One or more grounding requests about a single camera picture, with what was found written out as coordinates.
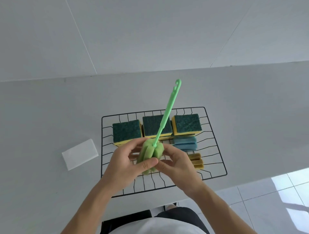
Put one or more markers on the person's right forearm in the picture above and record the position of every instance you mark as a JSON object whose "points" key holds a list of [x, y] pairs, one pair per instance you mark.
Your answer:
{"points": [[222, 214]]}

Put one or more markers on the person's right hand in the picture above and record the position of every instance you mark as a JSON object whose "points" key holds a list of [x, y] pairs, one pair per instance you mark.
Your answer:
{"points": [[183, 176]]}

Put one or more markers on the person's left hand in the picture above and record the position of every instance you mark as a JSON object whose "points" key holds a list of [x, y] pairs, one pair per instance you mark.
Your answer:
{"points": [[120, 168]]}

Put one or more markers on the green sponge bottle brush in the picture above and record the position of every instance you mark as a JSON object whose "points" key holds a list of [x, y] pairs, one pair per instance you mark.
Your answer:
{"points": [[149, 153]]}

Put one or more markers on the person's dark trousers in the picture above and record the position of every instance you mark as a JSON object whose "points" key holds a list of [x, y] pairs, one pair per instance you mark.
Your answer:
{"points": [[178, 213]]}

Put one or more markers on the person's white shirt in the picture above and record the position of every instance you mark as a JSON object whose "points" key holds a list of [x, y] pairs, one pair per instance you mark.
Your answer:
{"points": [[157, 227]]}

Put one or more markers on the white paper sheet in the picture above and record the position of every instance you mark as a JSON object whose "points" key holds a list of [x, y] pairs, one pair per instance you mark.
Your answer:
{"points": [[79, 154]]}

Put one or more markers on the blue sponge bottle brush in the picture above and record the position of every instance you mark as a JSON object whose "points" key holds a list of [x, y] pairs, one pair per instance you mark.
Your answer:
{"points": [[186, 144]]}

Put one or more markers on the person's left forearm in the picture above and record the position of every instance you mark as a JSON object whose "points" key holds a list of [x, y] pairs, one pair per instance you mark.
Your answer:
{"points": [[89, 212]]}

